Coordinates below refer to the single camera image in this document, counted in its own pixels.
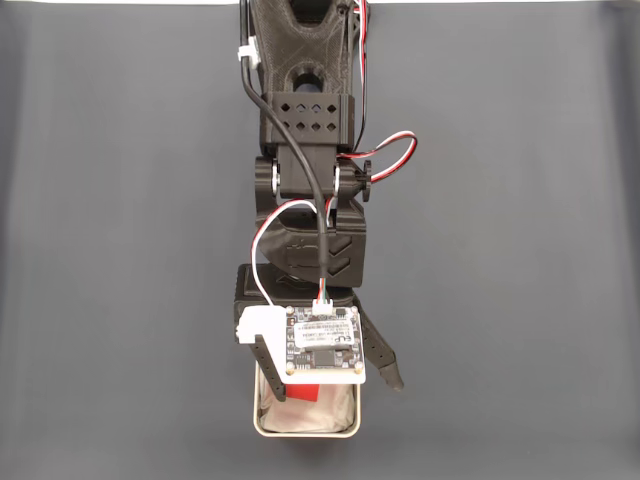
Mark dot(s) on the white cloth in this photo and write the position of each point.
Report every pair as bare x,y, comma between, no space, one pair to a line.
320,415

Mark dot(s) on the red cube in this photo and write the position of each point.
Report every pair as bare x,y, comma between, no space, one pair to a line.
302,392

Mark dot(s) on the square metal box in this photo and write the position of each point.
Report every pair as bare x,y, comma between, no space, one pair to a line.
300,434

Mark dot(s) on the camera board on white mount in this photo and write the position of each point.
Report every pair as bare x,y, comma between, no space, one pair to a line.
325,345

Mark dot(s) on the grey table mat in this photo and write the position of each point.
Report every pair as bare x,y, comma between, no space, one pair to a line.
100,225

